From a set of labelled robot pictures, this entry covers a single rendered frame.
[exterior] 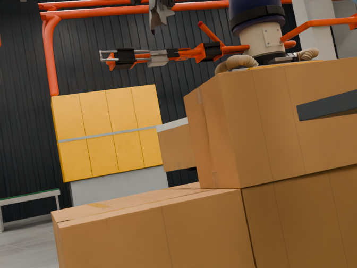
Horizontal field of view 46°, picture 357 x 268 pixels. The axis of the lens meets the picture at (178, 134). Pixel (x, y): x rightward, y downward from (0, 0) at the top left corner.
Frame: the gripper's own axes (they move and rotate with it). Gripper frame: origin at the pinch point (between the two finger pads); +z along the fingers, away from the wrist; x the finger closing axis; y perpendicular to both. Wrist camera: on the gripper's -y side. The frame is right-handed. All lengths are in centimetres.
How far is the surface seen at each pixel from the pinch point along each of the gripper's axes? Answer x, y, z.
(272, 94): -27, 30, 30
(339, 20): -31, 60, 6
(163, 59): -6.4, -1.4, 12.3
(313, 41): 88, 149, -9
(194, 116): 4.8, 13.0, 34.3
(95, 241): -27, -38, 68
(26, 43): 1082, 19, -228
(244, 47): -6.9, 33.1, 9.6
